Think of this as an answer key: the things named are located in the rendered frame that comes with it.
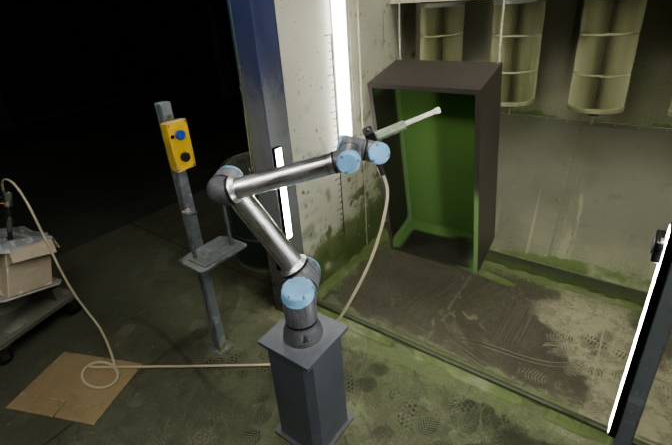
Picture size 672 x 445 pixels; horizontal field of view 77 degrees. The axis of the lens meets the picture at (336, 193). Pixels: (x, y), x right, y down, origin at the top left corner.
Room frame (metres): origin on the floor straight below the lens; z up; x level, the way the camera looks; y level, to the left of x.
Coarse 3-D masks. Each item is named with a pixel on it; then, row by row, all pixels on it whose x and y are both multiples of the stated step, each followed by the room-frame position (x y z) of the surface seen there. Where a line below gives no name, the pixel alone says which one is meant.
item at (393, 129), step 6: (438, 108) 1.98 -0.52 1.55; (426, 114) 1.98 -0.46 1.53; (432, 114) 1.98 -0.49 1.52; (408, 120) 1.98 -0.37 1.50; (414, 120) 1.98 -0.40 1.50; (390, 126) 1.97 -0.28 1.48; (396, 126) 1.96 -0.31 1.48; (402, 126) 1.96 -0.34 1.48; (378, 132) 1.96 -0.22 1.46; (384, 132) 1.96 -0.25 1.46; (390, 132) 1.96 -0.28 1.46; (396, 132) 1.96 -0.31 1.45; (378, 138) 1.96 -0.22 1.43; (378, 168) 1.93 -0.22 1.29; (384, 174) 1.92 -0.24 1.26
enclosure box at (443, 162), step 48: (384, 96) 2.44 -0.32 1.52; (432, 96) 2.47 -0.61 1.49; (480, 96) 1.94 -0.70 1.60; (432, 144) 2.54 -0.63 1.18; (480, 144) 1.99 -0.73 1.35; (384, 192) 2.40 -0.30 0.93; (432, 192) 2.61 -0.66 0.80; (480, 192) 2.05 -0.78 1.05; (432, 240) 2.49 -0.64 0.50; (480, 240) 2.13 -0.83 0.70
